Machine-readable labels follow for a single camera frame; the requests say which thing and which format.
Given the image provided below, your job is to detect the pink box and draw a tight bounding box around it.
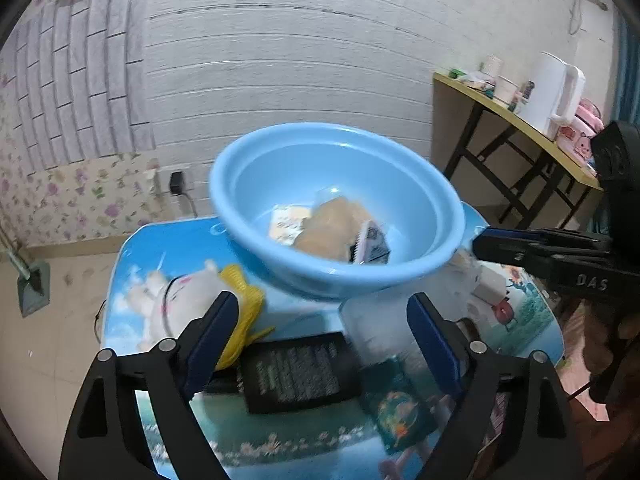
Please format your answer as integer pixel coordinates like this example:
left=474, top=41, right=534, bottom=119
left=557, top=100, right=604, bottom=166

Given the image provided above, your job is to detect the green dustpan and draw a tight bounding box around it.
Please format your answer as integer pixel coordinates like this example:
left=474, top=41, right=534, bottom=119
left=0, top=230, right=51, bottom=317

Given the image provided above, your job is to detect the printed folding table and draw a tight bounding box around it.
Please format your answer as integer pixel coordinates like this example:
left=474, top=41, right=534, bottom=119
left=97, top=200, right=566, bottom=480

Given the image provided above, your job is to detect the brown snack packet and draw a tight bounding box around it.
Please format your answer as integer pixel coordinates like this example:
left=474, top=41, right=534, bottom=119
left=292, top=196, right=374, bottom=262

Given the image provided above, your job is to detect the blue plastic basin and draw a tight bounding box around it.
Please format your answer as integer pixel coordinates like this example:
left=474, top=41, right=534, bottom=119
left=209, top=122, right=466, bottom=303

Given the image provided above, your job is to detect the yellow desk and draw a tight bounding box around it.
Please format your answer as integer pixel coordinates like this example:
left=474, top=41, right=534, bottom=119
left=432, top=72, right=606, bottom=233

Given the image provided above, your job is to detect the white paper cup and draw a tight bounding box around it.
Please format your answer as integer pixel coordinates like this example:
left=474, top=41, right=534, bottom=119
left=494, top=76, right=521, bottom=111

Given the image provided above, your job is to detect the black wall plug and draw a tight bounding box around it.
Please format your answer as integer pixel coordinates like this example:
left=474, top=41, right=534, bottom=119
left=169, top=171, right=199, bottom=217

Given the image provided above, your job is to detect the white plush toy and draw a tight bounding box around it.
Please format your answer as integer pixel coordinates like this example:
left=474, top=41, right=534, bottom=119
left=125, top=259, right=227, bottom=352

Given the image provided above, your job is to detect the yellow knitted pouch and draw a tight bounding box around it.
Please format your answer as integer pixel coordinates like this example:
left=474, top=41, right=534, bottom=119
left=216, top=264, right=277, bottom=372

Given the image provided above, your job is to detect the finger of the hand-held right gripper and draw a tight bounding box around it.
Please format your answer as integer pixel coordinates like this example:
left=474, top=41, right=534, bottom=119
left=471, top=226, right=613, bottom=263
left=520, top=254, right=621, bottom=297

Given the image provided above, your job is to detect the clear plastic box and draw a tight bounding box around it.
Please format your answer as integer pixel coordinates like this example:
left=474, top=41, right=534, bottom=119
left=340, top=294, right=426, bottom=367

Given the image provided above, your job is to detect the white electric kettle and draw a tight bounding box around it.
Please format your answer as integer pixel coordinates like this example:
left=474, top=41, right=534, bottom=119
left=520, top=51, right=586, bottom=142

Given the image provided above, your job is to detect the black and white carton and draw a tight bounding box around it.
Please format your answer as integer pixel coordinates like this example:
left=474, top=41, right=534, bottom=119
left=347, top=220, right=392, bottom=266

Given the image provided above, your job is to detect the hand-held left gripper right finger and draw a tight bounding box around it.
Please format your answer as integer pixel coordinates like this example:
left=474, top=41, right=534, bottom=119
left=406, top=292, right=586, bottom=480

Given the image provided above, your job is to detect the black box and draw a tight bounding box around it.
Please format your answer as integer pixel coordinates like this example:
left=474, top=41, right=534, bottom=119
left=235, top=332, right=364, bottom=415

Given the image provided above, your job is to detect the small pale yellow packet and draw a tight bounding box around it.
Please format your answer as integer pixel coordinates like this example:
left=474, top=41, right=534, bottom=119
left=268, top=203, right=313, bottom=246

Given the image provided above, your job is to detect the green packet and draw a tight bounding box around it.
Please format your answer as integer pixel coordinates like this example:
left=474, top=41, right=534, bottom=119
left=360, top=355, right=443, bottom=456

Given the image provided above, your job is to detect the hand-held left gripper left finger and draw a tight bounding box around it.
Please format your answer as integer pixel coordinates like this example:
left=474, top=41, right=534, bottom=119
left=59, top=291, right=240, bottom=480

